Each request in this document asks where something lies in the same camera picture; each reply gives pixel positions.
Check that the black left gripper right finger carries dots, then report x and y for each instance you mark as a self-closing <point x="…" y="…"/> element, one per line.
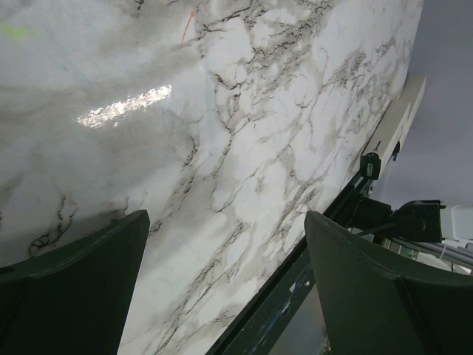
<point x="377" y="302"/>

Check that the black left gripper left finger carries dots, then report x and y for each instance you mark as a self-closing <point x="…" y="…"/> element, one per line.
<point x="74" y="299"/>

